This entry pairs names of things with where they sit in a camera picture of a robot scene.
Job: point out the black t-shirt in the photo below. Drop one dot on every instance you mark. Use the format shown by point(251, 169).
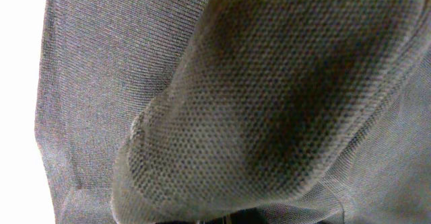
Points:
point(236, 111)

